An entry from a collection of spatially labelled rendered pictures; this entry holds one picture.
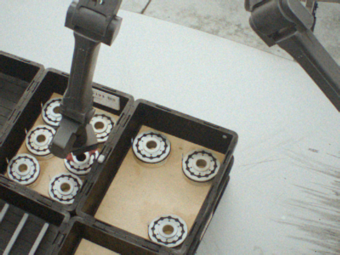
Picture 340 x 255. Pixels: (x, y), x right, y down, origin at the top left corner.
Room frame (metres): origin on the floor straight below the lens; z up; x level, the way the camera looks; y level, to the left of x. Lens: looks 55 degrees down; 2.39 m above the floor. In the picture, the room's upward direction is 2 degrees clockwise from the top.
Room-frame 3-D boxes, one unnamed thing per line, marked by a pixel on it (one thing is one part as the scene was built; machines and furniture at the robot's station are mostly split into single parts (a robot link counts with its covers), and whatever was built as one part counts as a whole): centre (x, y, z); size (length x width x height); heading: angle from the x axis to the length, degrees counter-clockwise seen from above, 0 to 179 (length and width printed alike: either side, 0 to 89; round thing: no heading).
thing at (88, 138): (0.94, 0.25, 0.98); 0.10 x 0.07 x 0.07; 112
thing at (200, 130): (0.87, 0.03, 0.87); 0.40 x 0.30 x 0.11; 159
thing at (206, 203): (0.87, 0.03, 0.92); 0.40 x 0.30 x 0.02; 159
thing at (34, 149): (1.00, 0.37, 0.86); 0.10 x 0.10 x 0.01
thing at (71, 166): (0.95, 0.25, 0.86); 0.10 x 0.10 x 0.01
